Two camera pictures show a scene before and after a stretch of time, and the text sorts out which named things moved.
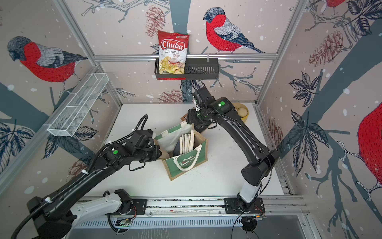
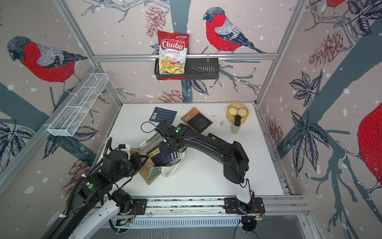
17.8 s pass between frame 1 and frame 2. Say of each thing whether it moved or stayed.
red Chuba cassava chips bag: stayed
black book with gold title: moved
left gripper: moved
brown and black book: stayed
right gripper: moved
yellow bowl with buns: stayed
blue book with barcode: moved
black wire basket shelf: stayed
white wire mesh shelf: stayed
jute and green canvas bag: moved
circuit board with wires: stayed
